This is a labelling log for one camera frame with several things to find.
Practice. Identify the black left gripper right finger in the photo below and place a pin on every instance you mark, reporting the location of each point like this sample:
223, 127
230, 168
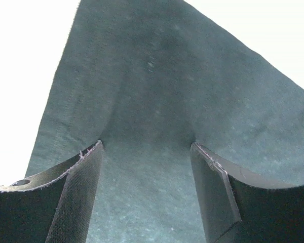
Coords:
238, 205

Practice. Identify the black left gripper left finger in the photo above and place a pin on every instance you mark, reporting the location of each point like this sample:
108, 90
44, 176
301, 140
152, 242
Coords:
54, 205

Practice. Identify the black t shirt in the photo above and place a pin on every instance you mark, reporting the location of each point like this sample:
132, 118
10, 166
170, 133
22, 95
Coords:
148, 79

